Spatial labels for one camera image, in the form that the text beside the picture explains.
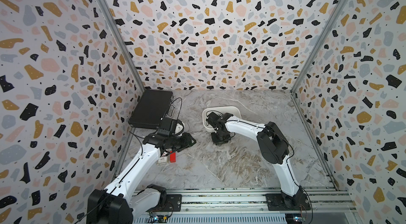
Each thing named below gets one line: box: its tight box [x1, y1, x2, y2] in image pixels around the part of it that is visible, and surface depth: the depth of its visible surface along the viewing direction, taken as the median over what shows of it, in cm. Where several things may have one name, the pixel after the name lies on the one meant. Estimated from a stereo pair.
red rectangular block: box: [169, 151, 177, 163], surface depth 89 cm
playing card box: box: [157, 155, 169, 166], surface depth 87 cm
